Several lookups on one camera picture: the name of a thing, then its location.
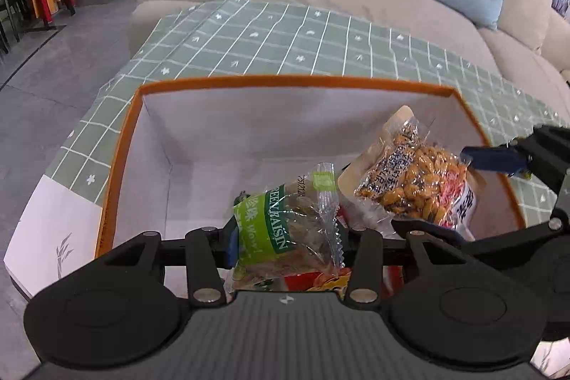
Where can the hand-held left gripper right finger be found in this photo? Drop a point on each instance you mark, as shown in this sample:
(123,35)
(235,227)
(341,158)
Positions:
(372,255)

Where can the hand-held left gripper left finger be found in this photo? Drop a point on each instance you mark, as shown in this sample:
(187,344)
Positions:
(232,248)

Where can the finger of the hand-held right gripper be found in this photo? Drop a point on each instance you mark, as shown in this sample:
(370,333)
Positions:
(490,157)
(418,225)

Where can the green raisin packet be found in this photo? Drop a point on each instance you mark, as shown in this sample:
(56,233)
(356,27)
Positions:
(262,224)

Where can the clear peanut packet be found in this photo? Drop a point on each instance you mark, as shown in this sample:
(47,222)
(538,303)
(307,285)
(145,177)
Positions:
(414,179)

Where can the orange-rimmed fabric storage box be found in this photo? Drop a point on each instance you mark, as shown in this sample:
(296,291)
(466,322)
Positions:
(222,130)

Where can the red snack packet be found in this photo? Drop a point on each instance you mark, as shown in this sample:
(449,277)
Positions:
(320,283)

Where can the green checked tablecloth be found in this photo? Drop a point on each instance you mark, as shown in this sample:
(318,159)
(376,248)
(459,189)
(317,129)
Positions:
(267,41)

